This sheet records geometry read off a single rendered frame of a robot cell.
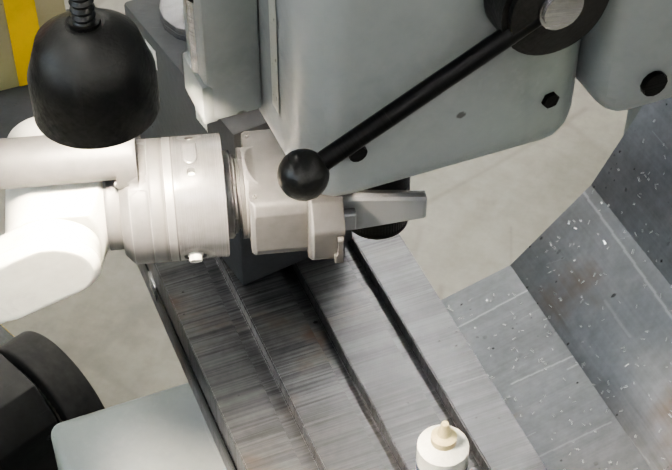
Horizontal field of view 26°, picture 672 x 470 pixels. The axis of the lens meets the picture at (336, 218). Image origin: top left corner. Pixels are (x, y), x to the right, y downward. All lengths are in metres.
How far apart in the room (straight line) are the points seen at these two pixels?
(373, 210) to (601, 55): 0.21
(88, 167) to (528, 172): 1.98
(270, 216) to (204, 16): 0.18
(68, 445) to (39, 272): 0.38
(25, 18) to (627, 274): 1.85
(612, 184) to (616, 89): 0.49
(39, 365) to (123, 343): 0.81
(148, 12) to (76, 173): 0.40
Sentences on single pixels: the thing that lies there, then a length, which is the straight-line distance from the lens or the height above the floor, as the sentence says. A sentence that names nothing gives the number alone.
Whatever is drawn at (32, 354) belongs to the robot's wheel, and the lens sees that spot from 1.80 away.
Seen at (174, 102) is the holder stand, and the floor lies 1.09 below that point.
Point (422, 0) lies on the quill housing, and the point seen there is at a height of 1.46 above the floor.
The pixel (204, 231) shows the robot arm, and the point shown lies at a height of 1.24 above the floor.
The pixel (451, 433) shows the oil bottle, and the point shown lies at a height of 1.05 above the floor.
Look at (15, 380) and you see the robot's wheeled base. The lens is 1.76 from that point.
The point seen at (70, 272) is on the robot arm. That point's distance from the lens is 1.00.
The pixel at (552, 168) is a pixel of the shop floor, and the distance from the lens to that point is 2.91.
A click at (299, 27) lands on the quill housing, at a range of 0.82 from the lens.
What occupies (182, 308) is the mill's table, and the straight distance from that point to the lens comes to 1.34.
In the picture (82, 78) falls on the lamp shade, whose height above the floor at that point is 1.45.
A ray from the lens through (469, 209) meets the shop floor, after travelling 2.80.
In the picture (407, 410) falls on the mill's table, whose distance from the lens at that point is 1.26.
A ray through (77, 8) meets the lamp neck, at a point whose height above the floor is 1.47.
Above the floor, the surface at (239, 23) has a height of 1.41.
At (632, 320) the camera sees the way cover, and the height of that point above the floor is 0.95.
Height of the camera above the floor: 1.94
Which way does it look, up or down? 44 degrees down
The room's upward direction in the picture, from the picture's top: straight up
